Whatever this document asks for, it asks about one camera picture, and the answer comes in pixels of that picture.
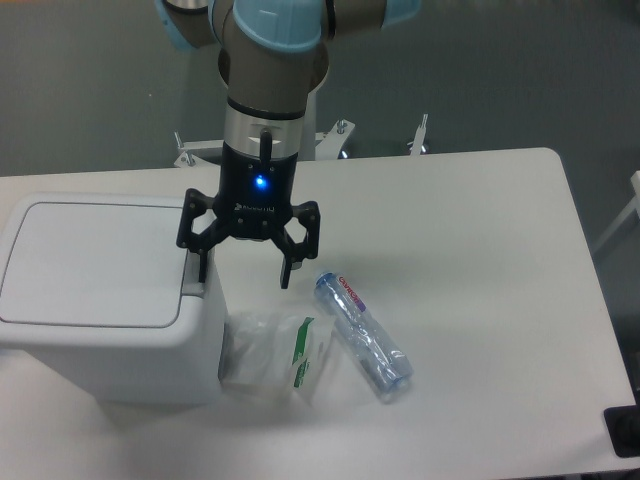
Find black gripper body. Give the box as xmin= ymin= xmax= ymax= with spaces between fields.
xmin=213 ymin=145 xmax=297 ymax=240

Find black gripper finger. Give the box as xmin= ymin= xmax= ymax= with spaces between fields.
xmin=269 ymin=201 xmax=320 ymax=289
xmin=176 ymin=188 xmax=234 ymax=283

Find white plastic trash can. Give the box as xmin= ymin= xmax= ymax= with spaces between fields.
xmin=1 ymin=192 xmax=227 ymax=404

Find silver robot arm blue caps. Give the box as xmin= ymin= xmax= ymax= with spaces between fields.
xmin=155 ymin=0 xmax=421 ymax=288

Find white green plastic wrapper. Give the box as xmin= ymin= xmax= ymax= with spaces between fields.
xmin=219 ymin=312 xmax=334 ymax=402

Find clear plastic water bottle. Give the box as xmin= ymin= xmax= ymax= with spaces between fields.
xmin=314 ymin=271 xmax=414 ymax=400

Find black clamp at table edge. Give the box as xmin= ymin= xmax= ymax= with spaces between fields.
xmin=604 ymin=405 xmax=639 ymax=458

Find white frame at right edge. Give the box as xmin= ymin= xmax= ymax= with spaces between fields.
xmin=591 ymin=171 xmax=639 ymax=260

